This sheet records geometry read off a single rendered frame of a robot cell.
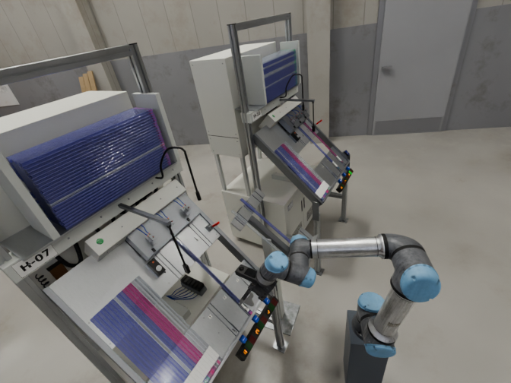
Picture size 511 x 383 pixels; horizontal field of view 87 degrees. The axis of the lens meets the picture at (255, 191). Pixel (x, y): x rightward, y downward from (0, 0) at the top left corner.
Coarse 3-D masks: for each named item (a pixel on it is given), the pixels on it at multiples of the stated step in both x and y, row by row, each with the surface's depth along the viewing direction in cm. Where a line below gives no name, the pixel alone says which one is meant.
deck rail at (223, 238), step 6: (204, 216) 143; (210, 222) 143; (216, 228) 144; (222, 234) 144; (222, 240) 146; (228, 240) 144; (228, 246) 146; (234, 246) 144; (234, 252) 146; (240, 252) 144; (240, 258) 146; (246, 258) 144; (252, 264) 144
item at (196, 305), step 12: (192, 264) 178; (192, 276) 170; (204, 276) 169; (216, 276) 167; (228, 276) 166; (180, 288) 163; (216, 288) 160; (180, 300) 156; (192, 300) 155; (204, 300) 154; (192, 312) 148; (108, 360) 133; (120, 372) 127
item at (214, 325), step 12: (228, 288) 133; (240, 288) 136; (216, 300) 127; (228, 300) 130; (252, 300) 136; (204, 312) 122; (216, 312) 124; (228, 312) 127; (240, 312) 130; (192, 324) 117; (204, 324) 119; (216, 324) 122; (228, 324) 125; (240, 324) 127; (204, 336) 117; (216, 336) 120; (228, 336) 122; (216, 348) 117
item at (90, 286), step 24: (192, 240) 135; (96, 264) 110; (120, 264) 114; (144, 264) 119; (168, 264) 124; (72, 288) 102; (96, 288) 106; (120, 288) 110; (168, 288) 119; (96, 312) 102
